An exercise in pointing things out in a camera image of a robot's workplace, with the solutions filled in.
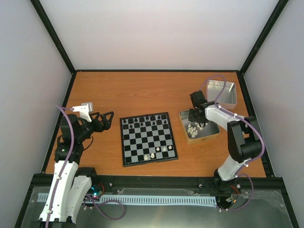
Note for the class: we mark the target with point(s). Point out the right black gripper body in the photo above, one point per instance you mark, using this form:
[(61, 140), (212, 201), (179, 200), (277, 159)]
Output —
[(202, 120)]

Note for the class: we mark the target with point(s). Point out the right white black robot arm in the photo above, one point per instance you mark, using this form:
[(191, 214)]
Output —
[(245, 143)]

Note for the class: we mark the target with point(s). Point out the light blue cable duct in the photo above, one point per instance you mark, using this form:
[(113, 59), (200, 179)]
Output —
[(154, 200)]

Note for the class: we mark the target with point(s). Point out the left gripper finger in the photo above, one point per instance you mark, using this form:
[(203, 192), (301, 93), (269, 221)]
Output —
[(106, 120), (94, 116)]

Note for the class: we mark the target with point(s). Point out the black frame rail base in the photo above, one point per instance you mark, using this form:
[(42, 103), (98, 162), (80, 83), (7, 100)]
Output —
[(201, 185)]

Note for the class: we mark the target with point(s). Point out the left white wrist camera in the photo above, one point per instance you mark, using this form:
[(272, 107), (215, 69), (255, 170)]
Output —
[(84, 110)]

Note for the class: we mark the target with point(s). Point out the black and white chessboard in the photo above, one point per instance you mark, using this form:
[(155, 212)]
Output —
[(142, 134)]

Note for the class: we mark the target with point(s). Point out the gold metal tin box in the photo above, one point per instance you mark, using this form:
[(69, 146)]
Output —
[(193, 132)]

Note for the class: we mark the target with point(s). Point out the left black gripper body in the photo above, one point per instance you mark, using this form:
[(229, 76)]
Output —
[(98, 128)]

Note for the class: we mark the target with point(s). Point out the small green circuit board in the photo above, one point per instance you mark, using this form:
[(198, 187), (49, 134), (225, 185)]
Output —
[(96, 192)]

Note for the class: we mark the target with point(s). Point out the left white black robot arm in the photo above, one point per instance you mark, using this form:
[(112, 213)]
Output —
[(71, 183)]

